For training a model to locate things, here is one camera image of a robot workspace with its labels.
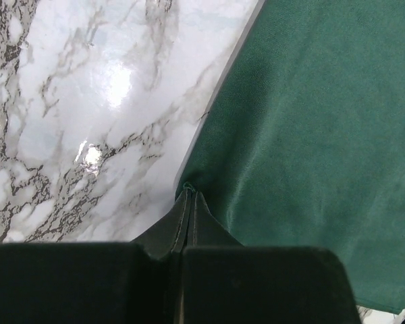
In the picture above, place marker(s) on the dark green cloth napkin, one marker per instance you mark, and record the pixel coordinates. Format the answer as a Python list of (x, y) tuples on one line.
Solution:
[(304, 144)]

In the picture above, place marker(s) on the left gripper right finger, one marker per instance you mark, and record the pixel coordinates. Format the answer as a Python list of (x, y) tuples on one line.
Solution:
[(226, 282)]

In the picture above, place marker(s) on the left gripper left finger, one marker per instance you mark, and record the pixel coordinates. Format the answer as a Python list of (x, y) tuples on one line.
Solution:
[(96, 282)]

